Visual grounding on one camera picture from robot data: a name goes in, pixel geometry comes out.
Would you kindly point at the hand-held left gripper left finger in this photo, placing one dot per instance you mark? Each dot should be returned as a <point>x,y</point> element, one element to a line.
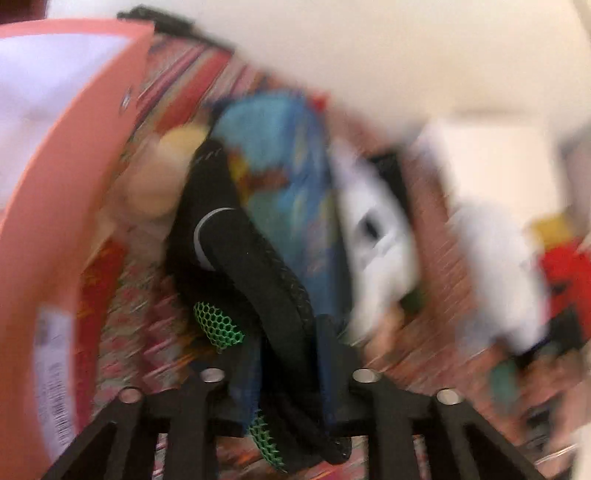
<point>194,406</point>

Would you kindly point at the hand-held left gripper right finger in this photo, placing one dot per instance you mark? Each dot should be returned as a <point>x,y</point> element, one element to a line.
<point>383,415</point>

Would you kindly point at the white black spotted plush dog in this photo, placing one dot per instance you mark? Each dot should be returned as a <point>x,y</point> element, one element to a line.
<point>383,258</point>

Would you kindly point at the beige plush toy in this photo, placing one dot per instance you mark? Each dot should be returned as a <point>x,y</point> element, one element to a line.
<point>152,184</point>

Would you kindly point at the pink cardboard box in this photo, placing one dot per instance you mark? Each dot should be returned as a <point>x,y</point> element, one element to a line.
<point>46,230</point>

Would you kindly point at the dark green toy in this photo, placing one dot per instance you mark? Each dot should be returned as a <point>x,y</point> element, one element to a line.
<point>505,378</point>

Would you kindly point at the white fluffy plush toy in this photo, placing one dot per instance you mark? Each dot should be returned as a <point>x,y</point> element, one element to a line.
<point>498,277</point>

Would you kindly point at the blue printed zip pouch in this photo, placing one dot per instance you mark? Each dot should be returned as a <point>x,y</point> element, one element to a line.
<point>286,207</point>

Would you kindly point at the yellow red cushion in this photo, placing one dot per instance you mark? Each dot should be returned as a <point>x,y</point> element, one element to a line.
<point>563,272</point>

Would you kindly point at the black flat object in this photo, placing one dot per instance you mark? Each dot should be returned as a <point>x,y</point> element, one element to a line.
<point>157,18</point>

